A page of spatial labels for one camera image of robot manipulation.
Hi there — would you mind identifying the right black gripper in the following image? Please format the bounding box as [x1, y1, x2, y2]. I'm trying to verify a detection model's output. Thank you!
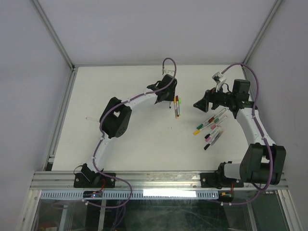
[193, 82, 235, 112]

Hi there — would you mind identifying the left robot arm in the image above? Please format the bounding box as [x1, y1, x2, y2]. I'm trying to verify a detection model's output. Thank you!
[74, 74, 177, 188]

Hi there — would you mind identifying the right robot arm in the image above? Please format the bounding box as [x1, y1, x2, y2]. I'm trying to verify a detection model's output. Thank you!
[193, 79, 286, 188]

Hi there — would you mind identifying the brown cap marker centre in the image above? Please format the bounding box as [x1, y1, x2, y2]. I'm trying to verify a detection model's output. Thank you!
[175, 95, 180, 117]

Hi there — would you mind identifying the light green cap marker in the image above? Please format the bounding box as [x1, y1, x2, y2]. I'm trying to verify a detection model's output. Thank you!
[177, 98, 181, 117]

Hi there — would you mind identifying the magenta cap marker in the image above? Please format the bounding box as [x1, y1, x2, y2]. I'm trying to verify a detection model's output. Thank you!
[205, 127, 221, 142]

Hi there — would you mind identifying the black cap marker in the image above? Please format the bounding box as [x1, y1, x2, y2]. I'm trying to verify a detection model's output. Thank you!
[204, 130, 223, 150]

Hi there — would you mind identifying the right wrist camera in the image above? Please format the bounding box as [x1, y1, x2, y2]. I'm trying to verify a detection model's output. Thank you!
[212, 72, 226, 92]

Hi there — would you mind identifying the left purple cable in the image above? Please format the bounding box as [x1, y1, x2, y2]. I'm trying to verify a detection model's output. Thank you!
[50, 57, 179, 231]

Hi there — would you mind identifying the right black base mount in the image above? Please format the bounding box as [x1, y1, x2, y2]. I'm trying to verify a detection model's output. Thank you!
[200, 161, 244, 189]

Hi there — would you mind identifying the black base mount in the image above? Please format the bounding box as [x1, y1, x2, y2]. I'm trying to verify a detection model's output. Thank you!
[73, 164, 116, 188]
[200, 161, 244, 189]

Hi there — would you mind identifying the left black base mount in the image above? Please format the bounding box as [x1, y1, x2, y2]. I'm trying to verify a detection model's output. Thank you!
[73, 164, 116, 188]

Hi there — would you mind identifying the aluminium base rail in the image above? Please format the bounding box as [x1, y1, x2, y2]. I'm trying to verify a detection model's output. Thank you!
[31, 170, 288, 193]

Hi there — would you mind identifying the white slotted cable duct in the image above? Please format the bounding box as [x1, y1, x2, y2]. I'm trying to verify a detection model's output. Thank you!
[40, 189, 218, 200]

